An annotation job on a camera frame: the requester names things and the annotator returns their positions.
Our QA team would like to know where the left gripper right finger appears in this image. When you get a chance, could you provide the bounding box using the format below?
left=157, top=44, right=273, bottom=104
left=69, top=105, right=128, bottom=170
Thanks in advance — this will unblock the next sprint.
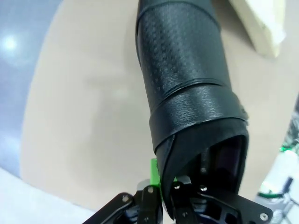
left=169, top=176, right=274, bottom=224

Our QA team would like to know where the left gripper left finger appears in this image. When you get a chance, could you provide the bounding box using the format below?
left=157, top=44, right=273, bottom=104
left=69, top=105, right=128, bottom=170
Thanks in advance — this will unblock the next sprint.
left=88, top=158, right=164, bottom=224

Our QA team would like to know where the black leather shoe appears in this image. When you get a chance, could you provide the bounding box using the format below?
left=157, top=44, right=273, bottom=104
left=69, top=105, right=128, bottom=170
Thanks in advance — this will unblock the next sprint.
left=135, top=0, right=249, bottom=220

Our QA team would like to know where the brown cardboard shoe box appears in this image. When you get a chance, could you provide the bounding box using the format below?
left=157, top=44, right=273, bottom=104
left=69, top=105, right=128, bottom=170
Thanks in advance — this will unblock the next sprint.
left=228, top=0, right=287, bottom=58

